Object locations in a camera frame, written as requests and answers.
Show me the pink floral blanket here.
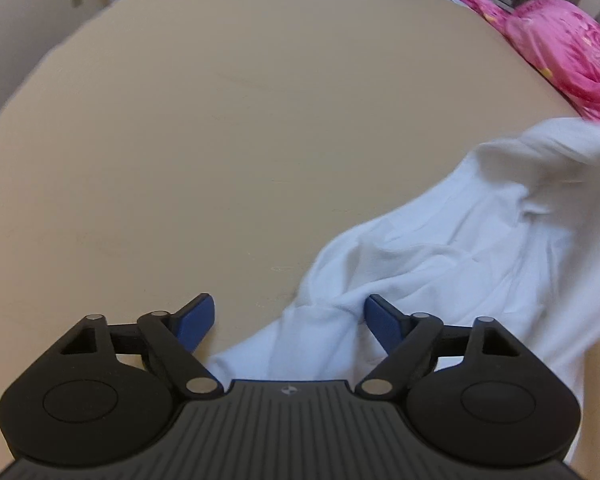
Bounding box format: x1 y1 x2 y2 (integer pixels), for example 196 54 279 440
460 0 600 122

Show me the white long-sleeve shirt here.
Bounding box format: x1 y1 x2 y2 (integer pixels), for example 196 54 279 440
206 116 600 466

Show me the beige mattress with striped edge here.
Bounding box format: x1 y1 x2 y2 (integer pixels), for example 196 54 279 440
0 0 573 472

